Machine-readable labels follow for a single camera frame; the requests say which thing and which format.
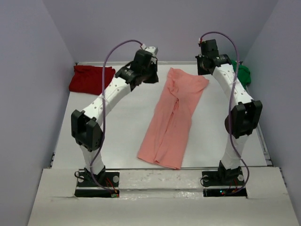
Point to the green crumpled t shirt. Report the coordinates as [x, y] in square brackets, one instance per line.
[244, 74]

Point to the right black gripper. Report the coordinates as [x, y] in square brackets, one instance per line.
[201, 71]

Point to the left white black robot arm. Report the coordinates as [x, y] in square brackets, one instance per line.
[88, 125]

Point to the red folded t shirt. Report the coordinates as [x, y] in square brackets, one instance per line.
[86, 79]

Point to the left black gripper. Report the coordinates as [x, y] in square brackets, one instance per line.
[155, 68]

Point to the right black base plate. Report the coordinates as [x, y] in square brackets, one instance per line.
[214, 187]

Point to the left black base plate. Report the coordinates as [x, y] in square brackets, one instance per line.
[107, 186]

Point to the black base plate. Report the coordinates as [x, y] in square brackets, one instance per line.
[107, 186]
[214, 187]

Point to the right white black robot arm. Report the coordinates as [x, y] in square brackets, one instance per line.
[242, 119]

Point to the pink t shirt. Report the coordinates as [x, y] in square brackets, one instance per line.
[166, 138]

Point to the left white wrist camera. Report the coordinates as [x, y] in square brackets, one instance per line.
[153, 50]

